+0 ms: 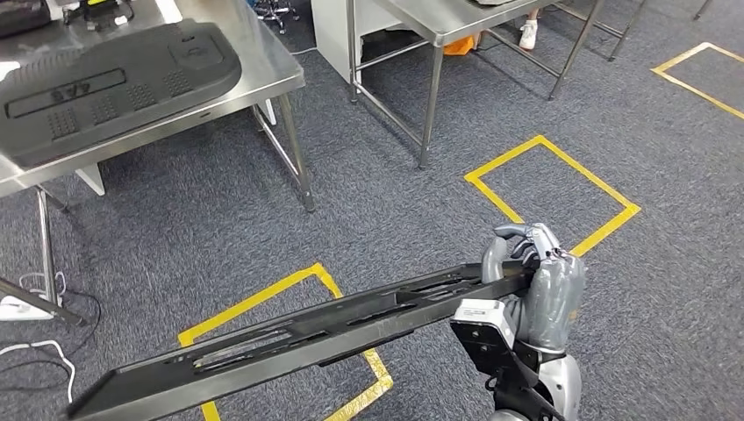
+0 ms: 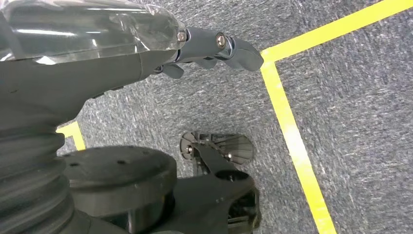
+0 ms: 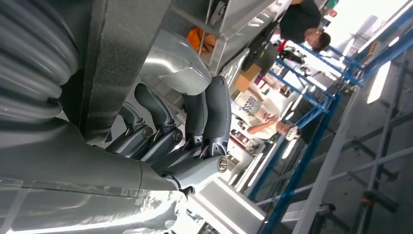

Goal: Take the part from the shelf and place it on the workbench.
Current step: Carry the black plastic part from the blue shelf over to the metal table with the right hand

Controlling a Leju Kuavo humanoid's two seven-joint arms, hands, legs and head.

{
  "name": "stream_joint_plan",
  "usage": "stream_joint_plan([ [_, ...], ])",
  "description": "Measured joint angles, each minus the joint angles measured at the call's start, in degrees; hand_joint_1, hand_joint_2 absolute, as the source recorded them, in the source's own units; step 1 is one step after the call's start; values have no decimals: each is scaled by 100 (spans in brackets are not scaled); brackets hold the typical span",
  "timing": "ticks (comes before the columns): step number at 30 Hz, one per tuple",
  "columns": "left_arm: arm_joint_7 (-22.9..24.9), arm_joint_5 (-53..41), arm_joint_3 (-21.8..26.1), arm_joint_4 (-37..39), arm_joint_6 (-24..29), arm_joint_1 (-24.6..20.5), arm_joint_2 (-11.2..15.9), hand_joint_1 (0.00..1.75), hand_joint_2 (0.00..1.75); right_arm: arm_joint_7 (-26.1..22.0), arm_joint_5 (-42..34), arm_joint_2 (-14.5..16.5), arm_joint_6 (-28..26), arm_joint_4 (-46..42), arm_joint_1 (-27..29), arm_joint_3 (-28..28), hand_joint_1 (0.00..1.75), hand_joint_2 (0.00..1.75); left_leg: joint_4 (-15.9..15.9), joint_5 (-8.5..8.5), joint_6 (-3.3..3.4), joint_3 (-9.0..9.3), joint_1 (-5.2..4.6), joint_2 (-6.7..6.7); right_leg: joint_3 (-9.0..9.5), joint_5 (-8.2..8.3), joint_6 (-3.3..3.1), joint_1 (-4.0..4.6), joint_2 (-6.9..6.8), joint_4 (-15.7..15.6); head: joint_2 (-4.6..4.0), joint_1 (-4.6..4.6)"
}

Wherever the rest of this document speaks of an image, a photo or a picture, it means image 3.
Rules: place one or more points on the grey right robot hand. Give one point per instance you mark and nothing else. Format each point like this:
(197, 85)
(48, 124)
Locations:
(64, 168)

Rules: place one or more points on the steel workbench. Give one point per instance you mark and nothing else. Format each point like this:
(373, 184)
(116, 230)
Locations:
(238, 19)

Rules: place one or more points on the blue metal shelf rack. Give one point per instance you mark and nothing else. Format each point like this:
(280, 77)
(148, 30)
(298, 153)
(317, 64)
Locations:
(309, 155)

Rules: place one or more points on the orange bag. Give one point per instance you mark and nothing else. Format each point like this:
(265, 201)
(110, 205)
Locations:
(200, 40)

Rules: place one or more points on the person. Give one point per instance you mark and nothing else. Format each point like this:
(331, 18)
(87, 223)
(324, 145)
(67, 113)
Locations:
(300, 19)
(258, 109)

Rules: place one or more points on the brown cardboard box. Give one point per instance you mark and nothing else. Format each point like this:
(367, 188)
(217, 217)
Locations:
(246, 79)

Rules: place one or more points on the grey scaffold frame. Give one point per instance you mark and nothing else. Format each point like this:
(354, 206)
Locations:
(384, 135)

